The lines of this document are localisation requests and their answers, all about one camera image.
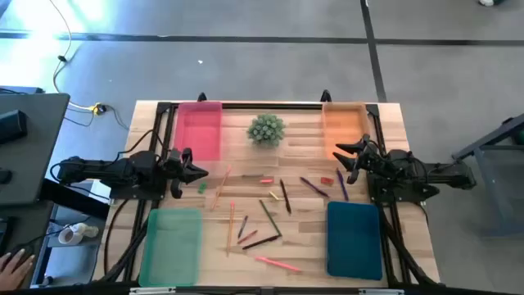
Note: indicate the purple pen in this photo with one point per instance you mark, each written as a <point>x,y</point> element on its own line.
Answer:
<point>314,187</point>
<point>342,185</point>

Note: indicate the orange translucent plastic bin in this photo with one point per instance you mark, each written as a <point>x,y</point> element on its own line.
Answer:
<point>341,123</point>

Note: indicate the blue crayon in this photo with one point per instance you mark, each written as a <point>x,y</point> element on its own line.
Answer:
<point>242,226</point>

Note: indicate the yellow eraser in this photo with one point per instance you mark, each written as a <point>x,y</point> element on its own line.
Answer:
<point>273,195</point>

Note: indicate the silver bracket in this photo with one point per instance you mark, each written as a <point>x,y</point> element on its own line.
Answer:
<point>380,291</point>
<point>151,291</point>

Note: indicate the yellow power plug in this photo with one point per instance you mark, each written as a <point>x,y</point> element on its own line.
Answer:
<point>97,109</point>

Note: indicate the black pen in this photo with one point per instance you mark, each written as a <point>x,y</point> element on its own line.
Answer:
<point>260,242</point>
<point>285,196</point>

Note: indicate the white paper roll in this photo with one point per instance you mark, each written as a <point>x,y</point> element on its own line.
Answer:
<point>73,234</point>

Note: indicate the black aluminium table frame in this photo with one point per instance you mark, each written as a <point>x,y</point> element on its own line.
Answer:
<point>270,106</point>

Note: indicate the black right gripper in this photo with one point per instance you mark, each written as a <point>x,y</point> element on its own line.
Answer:
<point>370,162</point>

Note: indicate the grey side desk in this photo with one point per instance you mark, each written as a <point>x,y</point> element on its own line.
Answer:
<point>37,135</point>

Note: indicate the grey metal cart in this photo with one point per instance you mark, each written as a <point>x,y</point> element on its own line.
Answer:
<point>487,141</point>

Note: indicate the pink pen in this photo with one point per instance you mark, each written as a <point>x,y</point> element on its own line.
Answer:
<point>278,264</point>

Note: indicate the white power box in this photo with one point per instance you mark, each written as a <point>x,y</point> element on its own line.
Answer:
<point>98,192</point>

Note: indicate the black box on desk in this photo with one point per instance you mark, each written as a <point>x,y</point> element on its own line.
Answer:
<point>12,125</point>

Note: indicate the blue plastic bin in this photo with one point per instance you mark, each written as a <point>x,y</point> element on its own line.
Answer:
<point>354,241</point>

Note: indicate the red eraser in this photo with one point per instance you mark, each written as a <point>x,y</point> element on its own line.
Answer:
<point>327,180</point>

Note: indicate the red crayon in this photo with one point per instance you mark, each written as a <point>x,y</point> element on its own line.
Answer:
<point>247,237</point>

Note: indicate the pink translucent plastic bin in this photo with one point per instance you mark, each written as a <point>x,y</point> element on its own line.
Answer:
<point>196,123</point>

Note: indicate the orange pencil with pink eraser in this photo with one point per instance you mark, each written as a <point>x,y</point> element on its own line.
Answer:
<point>221,187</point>
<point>231,227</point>

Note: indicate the person's shoe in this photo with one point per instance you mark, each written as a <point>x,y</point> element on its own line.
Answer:
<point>489,2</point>

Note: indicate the black table clamp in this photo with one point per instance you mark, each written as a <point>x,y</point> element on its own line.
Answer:
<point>326,96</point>
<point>201,97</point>

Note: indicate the pink eraser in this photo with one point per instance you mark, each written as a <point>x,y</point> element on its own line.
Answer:
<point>266,180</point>

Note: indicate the black computer mouse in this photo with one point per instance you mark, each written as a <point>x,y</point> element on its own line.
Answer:
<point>4,176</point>
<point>22,250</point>

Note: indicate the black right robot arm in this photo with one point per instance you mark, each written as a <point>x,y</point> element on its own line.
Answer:
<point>442,174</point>

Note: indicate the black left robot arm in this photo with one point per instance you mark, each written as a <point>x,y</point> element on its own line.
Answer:
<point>102,170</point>

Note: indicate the small potted green plant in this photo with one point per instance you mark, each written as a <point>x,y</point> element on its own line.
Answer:
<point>266,130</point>

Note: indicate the person's hand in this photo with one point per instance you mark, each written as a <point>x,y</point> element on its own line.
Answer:
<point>14,272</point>

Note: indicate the green translucent plastic bin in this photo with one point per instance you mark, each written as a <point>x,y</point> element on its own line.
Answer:
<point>172,246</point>

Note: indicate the green eraser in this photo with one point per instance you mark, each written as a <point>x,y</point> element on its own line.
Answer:
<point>202,188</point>

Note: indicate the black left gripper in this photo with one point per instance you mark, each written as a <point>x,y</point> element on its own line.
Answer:
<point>176,168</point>

